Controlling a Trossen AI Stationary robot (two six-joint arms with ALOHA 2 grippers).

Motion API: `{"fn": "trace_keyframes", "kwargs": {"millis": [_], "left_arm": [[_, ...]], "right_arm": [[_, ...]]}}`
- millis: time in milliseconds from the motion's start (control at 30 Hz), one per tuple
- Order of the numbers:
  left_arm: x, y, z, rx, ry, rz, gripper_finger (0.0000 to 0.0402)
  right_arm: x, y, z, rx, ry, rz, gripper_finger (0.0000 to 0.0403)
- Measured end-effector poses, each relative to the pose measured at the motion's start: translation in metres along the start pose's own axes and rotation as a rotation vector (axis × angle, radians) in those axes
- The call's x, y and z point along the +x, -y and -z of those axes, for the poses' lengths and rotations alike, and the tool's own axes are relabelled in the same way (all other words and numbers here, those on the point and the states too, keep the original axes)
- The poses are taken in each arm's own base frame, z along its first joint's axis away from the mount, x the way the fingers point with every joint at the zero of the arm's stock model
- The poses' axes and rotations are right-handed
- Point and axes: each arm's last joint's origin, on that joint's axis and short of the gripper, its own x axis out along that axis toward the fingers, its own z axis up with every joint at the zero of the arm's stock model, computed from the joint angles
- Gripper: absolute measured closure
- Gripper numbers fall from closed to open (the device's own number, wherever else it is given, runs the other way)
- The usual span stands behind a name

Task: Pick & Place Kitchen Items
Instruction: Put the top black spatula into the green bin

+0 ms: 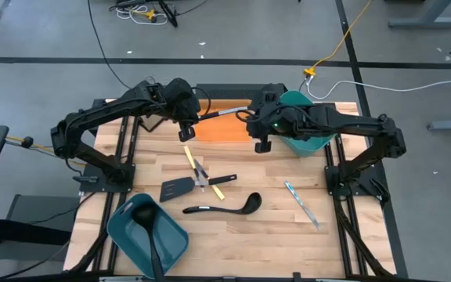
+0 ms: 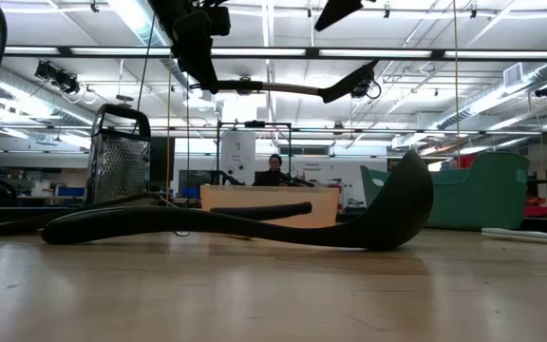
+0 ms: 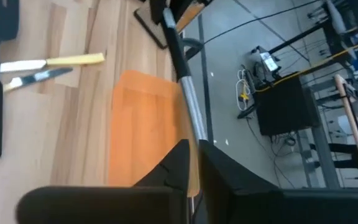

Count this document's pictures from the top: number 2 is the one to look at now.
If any black aluminium rig frame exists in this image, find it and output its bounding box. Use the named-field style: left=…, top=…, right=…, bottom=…
left=2, top=46, right=547, bottom=61

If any orange translucent plastic tray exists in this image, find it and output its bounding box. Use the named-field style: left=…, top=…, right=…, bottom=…
left=199, top=184, right=342, bottom=230

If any distant black rig frame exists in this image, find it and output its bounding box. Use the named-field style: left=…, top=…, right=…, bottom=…
left=215, top=120, right=293, bottom=187

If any metal box grater black handle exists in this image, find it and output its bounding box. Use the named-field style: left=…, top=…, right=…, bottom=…
left=85, top=103, right=153, bottom=206

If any person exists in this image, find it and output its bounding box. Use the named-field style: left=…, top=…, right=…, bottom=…
left=252, top=153, right=299, bottom=187

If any black ceiling mounted device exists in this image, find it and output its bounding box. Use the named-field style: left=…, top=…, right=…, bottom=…
left=34, top=60, right=82, bottom=96

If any long black cable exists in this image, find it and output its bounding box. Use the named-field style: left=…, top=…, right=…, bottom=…
left=132, top=12, right=157, bottom=137

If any black slotted turner black handle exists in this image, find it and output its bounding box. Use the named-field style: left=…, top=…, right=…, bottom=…
left=0, top=191, right=313, bottom=238

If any black slotted spatula steel handle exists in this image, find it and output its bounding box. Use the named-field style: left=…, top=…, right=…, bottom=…
left=200, top=58, right=382, bottom=105

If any small black ladle white label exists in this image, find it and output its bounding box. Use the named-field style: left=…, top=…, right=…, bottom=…
left=40, top=150, right=435, bottom=253

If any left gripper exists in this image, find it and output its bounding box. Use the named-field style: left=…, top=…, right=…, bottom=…
left=148, top=0, right=233, bottom=95

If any light teal plastic bin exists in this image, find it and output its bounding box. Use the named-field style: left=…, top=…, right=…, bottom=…
left=359, top=150, right=531, bottom=233

